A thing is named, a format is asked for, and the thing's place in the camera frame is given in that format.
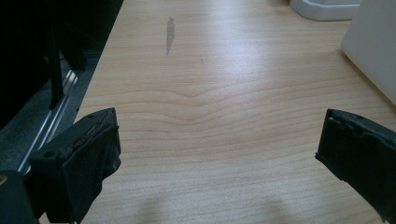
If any black metal stand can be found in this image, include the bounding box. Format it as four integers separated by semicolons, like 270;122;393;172
46;24;89;110

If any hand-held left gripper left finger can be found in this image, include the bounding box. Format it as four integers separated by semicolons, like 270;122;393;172
28;107;122;224

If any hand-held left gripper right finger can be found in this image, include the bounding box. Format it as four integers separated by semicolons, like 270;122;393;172
315;108;396;224

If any white box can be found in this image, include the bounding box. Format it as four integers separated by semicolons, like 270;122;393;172
340;0;396;106

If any white rounded container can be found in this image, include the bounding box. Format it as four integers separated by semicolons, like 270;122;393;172
289;0;362;22

